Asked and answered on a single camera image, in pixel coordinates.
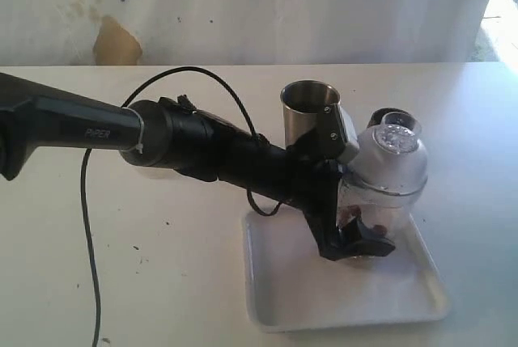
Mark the white rectangular tray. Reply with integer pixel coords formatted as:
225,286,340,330
242,208,451,332

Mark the brown wooden bowl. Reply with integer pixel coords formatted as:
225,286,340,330
367,108,418,130

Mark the clear plastic measuring cup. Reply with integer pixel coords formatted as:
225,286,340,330
336,173,424,258

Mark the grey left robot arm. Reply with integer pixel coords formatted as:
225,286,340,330
1,74,395,260

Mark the stainless steel cup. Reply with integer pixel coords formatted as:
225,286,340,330
280,80,340,147

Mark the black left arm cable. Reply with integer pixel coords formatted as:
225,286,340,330
79,66,292,347

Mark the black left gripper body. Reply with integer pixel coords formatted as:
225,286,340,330
285,128,343,261

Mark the white left zip tie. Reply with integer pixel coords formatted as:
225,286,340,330
124,107,145,154

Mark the clear plastic dome lid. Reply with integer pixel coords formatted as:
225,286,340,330
347,118,428,192

